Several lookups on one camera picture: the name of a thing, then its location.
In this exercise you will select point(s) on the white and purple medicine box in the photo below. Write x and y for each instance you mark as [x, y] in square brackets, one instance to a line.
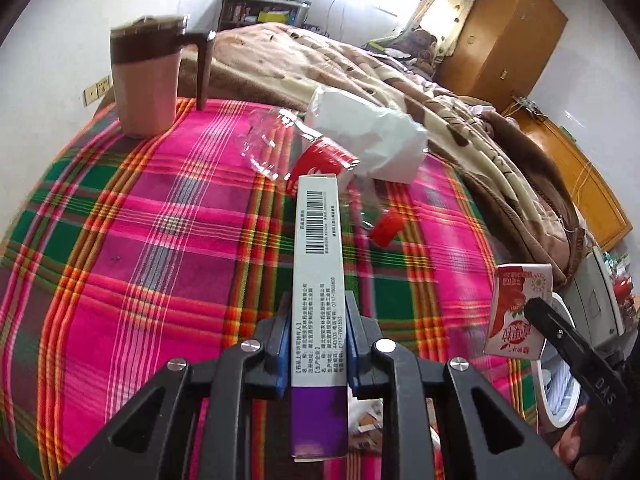
[317, 285]

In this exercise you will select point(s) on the wall socket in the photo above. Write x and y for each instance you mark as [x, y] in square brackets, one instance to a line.
[97, 91]

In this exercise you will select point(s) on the wooden headboard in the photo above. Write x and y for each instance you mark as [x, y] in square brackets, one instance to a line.
[575, 175]

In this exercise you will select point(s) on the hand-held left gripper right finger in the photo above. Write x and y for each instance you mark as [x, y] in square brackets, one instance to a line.
[353, 360]

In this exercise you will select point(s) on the beige and brown blanket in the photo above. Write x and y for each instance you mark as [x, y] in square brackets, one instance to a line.
[350, 65]

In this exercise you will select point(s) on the crushed red label plastic bottle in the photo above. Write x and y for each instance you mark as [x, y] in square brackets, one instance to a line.
[320, 157]

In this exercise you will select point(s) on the patterned curtain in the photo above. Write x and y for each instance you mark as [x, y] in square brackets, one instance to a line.
[445, 0]

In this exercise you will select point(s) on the printed snack wrapper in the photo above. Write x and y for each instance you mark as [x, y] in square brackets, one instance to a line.
[367, 422]

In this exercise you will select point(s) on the red and white drink carton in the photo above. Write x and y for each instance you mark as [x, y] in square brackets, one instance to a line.
[515, 305]

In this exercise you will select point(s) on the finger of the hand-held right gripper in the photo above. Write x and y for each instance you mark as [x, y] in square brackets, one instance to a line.
[585, 360]

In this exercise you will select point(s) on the white crumpled plastic bag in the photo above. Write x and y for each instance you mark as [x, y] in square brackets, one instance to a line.
[370, 130]

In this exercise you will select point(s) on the wooden wardrobe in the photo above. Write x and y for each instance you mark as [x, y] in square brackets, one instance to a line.
[500, 40]

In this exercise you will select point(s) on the cluttered shelf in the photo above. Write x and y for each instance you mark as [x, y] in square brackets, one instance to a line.
[260, 10]

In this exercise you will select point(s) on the brown teddy bear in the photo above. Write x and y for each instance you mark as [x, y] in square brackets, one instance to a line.
[422, 47]

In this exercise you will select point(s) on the brown lidded mug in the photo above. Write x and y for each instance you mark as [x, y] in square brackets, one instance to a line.
[145, 85]

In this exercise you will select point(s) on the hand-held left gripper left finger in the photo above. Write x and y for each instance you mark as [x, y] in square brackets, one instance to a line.
[281, 355]

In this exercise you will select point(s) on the person's right hand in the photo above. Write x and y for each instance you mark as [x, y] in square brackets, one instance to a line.
[575, 445]

